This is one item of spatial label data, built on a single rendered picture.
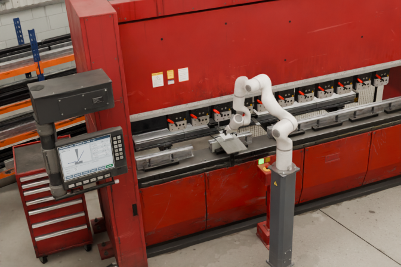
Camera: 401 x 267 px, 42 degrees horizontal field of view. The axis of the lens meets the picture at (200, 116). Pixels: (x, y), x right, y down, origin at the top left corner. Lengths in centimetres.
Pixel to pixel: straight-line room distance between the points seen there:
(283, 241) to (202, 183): 83
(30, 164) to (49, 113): 121
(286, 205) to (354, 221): 119
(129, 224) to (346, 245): 197
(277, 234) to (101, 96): 192
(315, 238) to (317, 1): 214
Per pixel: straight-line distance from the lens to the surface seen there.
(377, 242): 510
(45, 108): 337
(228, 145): 441
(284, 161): 403
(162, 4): 386
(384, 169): 560
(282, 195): 417
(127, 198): 425
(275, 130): 384
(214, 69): 419
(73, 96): 337
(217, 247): 489
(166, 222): 465
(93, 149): 355
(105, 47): 364
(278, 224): 436
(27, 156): 466
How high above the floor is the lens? 331
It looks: 28 degrees down
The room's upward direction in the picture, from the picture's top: 3 degrees counter-clockwise
